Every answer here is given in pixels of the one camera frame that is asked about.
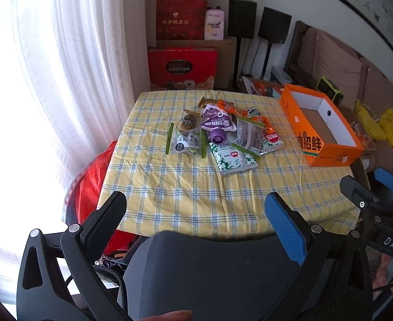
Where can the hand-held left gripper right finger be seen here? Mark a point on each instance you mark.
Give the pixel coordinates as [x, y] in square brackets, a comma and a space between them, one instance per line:
[285, 227]

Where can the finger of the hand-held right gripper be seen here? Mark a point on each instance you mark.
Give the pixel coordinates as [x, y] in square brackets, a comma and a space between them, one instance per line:
[355, 192]
[388, 179]

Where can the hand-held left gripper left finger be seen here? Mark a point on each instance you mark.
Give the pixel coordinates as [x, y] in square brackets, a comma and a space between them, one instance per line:
[107, 214]

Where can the orange cardboard box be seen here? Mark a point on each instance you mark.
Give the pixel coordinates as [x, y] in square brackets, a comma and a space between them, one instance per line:
[320, 147]

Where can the gold snack bar packet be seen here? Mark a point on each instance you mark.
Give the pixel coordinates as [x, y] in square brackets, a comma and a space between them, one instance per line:
[190, 119]

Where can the orange snack packet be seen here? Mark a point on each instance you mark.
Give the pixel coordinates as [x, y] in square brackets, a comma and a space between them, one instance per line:
[226, 106]
[266, 123]

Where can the person's left hand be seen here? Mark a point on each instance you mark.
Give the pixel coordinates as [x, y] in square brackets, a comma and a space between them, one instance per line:
[169, 317]

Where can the red plastic bag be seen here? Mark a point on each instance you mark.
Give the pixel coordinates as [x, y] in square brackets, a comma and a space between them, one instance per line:
[92, 180]

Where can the brown sofa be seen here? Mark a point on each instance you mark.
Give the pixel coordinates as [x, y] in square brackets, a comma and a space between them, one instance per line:
[383, 130]

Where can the cluttered cardboard box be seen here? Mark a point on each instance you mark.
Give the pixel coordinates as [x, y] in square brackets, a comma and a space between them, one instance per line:
[362, 130]

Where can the yellow plastic bag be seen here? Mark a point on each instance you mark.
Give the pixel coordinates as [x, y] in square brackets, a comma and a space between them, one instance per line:
[383, 123]

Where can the yellow checkered tablecloth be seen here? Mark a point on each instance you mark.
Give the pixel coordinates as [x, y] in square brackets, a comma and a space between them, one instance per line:
[183, 194]

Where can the green white snack packet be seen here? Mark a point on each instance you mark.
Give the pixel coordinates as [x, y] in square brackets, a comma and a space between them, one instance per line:
[233, 159]

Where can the red label green snack packet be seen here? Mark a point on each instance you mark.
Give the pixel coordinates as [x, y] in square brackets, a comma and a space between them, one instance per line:
[271, 142]

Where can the tan sofa cushion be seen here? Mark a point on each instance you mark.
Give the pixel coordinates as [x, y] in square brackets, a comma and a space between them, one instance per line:
[336, 60]
[380, 87]

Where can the green black device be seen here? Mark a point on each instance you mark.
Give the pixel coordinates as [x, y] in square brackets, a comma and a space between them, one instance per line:
[330, 90]

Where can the grey green wrapped packet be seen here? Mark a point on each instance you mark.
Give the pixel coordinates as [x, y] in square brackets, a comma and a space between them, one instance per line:
[186, 142]

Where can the purple jelly pouch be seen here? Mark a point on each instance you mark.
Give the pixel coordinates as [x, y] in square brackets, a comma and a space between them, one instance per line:
[216, 122]

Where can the teal grey hand tool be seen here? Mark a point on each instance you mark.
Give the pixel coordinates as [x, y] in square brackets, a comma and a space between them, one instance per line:
[274, 92]

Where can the white blue box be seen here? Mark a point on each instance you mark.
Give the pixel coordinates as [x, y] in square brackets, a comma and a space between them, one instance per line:
[281, 75]

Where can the open cardboard box with tools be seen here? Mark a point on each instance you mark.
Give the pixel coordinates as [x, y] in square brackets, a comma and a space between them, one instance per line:
[260, 88]

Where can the white sheer curtain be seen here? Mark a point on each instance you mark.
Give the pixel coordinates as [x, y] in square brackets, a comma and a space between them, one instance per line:
[66, 73]

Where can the brown snack packet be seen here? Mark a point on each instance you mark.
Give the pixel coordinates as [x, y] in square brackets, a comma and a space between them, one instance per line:
[207, 102]

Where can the black speaker stand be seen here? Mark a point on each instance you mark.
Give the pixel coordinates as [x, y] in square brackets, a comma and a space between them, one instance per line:
[237, 63]
[266, 58]

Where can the red chocolate gift box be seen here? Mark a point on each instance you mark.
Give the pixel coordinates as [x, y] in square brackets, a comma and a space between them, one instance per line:
[183, 68]

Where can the large brown cardboard box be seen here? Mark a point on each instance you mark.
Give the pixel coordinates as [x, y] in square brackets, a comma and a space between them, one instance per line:
[225, 63]

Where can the black speaker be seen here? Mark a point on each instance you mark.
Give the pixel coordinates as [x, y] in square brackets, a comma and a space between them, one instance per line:
[242, 18]
[274, 25]

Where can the red gift bag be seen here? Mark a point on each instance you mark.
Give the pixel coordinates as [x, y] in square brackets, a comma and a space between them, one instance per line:
[181, 20]

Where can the white pink tissue pack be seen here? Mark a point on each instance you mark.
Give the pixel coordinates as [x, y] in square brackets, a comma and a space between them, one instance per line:
[214, 23]

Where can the framed wall painting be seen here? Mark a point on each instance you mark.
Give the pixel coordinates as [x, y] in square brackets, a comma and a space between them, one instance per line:
[360, 3]

